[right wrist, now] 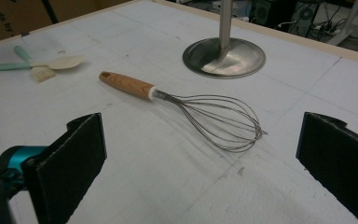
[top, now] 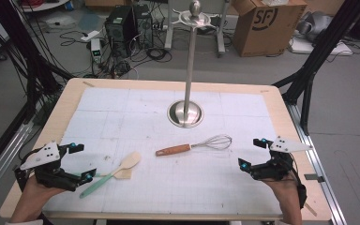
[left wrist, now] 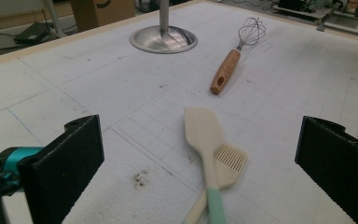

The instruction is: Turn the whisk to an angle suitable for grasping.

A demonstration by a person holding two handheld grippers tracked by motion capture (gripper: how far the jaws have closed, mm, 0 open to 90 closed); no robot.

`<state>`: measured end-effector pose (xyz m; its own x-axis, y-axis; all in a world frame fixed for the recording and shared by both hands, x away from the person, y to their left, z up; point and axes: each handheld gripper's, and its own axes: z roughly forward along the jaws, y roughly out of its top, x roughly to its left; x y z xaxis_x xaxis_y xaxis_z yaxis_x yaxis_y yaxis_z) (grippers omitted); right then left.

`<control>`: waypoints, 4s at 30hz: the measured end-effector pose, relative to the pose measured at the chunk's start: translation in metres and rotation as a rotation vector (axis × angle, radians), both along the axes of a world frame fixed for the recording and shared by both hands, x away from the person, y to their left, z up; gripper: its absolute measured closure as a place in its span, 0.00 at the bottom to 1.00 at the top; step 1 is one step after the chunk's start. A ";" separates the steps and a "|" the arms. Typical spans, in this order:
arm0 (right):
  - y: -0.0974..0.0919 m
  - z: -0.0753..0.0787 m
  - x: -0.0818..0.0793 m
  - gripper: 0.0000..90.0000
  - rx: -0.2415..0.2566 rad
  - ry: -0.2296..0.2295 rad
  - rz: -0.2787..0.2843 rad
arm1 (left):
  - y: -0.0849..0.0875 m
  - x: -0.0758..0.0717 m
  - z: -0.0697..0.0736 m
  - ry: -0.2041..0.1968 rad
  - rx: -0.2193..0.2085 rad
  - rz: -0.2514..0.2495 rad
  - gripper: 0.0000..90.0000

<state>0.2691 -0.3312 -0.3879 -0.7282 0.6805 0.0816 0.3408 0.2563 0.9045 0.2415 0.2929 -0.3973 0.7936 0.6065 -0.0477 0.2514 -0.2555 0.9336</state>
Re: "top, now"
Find slim black computer tower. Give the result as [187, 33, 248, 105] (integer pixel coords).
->
[133, 3, 155, 50]

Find coiled black cable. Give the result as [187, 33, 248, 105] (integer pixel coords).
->
[145, 46, 173, 64]

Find white board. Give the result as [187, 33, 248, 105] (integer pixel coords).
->
[289, 36, 354, 57]

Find grey bag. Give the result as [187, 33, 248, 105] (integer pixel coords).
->
[296, 10, 334, 43]

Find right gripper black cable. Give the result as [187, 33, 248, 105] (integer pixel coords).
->
[285, 153, 308, 210]

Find white power strip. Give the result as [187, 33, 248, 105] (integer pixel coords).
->
[80, 30, 101, 43]

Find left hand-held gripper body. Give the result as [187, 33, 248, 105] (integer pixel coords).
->
[13, 141, 83, 192]

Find black frame with cable bundle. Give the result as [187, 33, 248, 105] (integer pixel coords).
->
[0, 0, 74, 123]

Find wire whisk with wooden handle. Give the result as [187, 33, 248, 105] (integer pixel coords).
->
[155, 134, 233, 158]

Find brown cardboard box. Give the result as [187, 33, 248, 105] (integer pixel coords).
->
[232, 0, 308, 58]

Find large black computer tower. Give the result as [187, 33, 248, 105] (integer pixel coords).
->
[104, 5, 139, 59]

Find grey metal stand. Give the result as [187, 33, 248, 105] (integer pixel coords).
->
[164, 0, 233, 58]

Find light wooden table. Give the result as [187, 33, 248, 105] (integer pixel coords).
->
[0, 77, 333, 222]

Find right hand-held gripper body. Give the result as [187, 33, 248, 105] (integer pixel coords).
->
[249, 135, 313, 182]

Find person's right hand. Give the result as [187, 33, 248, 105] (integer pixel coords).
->
[260, 175, 302, 204]

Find white grid mat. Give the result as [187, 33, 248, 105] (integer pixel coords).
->
[41, 86, 284, 217]

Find white round tabletop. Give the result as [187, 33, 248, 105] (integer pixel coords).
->
[18, 0, 71, 13]

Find wooden spoon with green handle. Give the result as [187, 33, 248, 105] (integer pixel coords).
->
[79, 151, 143, 200]

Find thin wooden stick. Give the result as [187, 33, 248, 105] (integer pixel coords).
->
[304, 202, 318, 218]

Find aluminium rail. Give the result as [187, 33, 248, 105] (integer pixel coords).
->
[0, 102, 45, 207]
[285, 101, 348, 225]

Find steel utensil rack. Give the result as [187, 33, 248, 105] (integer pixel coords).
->
[167, 0, 221, 129]

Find person's left hand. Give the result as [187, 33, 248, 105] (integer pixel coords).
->
[21, 177, 68, 211]

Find grey metal clamp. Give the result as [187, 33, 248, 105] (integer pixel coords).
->
[304, 172, 325, 183]

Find black frame strut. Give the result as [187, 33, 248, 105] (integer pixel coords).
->
[271, 0, 360, 137]

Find white device with green display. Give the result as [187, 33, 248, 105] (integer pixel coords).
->
[90, 37, 103, 64]

